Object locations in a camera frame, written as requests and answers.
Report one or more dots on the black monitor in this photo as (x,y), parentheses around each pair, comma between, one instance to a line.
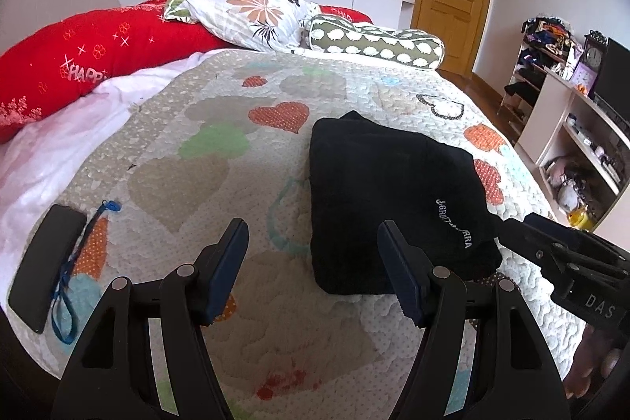
(615,75)

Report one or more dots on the white bed sheet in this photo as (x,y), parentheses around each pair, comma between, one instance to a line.
(44,154)

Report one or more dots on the white shelf desk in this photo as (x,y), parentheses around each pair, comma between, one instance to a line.
(556,115)

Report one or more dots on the black pants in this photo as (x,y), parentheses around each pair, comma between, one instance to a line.
(389,193)

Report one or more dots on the heart patterned quilt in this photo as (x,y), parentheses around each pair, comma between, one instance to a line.
(206,139)

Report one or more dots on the red printed duvet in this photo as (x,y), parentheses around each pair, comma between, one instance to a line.
(88,46)

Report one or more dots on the cluttered shoe rack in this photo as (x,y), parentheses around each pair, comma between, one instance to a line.
(534,56)

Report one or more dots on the person's right hand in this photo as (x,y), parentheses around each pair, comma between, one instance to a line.
(593,366)

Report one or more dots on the yellow bottle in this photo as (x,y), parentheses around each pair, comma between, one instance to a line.
(578,219)

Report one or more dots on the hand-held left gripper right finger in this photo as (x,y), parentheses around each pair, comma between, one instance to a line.
(399,272)

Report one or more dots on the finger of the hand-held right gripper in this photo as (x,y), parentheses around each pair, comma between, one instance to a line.
(571,233)
(526,240)

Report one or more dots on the white floral pillow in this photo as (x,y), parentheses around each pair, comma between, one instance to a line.
(246,11)

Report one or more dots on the green dotted bolster pillow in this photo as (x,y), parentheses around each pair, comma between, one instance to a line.
(374,41)

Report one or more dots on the dark table clock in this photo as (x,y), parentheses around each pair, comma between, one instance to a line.
(594,53)

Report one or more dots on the red printed pillow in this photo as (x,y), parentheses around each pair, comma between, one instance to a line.
(347,15)

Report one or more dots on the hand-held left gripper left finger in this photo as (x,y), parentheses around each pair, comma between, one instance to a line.
(229,262)

